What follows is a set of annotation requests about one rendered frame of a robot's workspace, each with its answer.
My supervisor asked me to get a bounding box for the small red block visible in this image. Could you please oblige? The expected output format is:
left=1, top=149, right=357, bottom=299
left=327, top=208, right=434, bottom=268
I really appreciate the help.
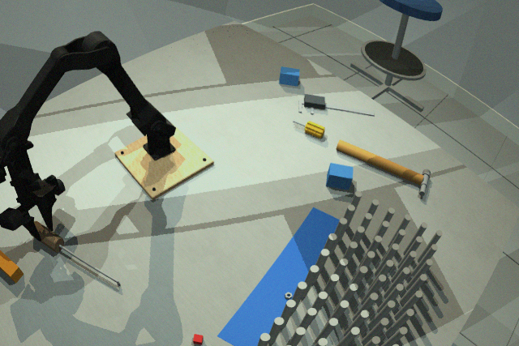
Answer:
left=193, top=334, right=203, bottom=345

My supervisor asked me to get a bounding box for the blue cube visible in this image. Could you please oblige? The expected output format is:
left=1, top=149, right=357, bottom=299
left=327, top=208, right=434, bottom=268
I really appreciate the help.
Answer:
left=326, top=163, right=354, bottom=190
left=279, top=66, right=300, bottom=86

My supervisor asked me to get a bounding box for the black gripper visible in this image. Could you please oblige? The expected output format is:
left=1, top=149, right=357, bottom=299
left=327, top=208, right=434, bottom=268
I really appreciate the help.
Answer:
left=0, top=169, right=65, bottom=241

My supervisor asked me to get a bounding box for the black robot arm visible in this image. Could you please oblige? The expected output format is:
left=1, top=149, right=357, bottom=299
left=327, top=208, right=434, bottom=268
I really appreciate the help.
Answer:
left=0, top=31, right=176, bottom=209

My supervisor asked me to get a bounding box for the orange rectangular bar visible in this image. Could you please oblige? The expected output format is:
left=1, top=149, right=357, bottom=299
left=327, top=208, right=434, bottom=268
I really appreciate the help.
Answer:
left=0, top=251, right=23, bottom=283

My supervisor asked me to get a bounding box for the blue flat strip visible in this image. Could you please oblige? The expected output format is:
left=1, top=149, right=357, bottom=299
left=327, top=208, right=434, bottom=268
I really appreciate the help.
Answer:
left=217, top=207, right=340, bottom=346

